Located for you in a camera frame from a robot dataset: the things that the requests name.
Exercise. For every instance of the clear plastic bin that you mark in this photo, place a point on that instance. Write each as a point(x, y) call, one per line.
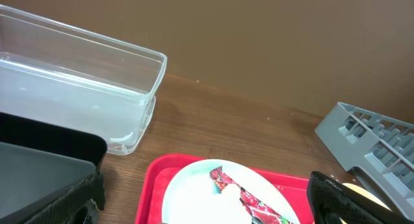
point(70, 77)

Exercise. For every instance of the light blue plate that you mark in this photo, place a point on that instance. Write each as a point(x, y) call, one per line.
point(189, 195)

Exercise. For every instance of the white napkin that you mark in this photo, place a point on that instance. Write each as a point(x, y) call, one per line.
point(223, 208)

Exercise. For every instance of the red snack wrapper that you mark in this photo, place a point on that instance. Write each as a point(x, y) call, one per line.
point(258, 210)

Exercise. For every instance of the yellow plastic cup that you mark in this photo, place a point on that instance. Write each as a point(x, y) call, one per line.
point(366, 194)

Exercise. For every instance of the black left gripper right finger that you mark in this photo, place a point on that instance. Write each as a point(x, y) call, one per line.
point(332, 202)

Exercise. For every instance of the grey dishwasher rack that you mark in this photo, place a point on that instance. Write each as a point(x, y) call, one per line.
point(376, 148)

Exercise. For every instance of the red serving tray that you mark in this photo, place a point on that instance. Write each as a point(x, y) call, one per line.
point(162, 170)

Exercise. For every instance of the black waste bin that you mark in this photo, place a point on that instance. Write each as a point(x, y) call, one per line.
point(40, 162)

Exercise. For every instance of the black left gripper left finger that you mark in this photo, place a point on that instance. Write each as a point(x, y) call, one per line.
point(89, 194)

